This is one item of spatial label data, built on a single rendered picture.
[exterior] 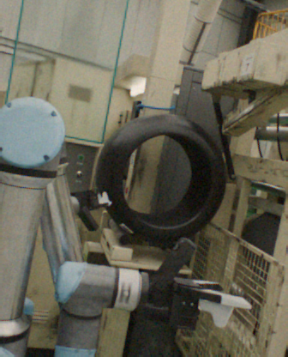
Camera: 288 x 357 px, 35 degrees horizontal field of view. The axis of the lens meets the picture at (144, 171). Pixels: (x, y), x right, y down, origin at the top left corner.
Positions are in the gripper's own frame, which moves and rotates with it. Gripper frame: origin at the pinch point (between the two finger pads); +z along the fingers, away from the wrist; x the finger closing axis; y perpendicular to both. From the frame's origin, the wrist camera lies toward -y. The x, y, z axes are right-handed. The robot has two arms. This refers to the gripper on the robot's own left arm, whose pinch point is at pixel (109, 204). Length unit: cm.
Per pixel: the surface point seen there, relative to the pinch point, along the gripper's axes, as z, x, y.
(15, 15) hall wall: 522, 674, 444
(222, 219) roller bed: 67, -15, -18
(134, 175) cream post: 37.3, 14.2, 11.7
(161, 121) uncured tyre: 17.3, -21.8, 31.1
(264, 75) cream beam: 26, -66, 39
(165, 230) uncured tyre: 17.8, -13.5, -15.2
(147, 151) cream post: 42.1, 7.2, 22.6
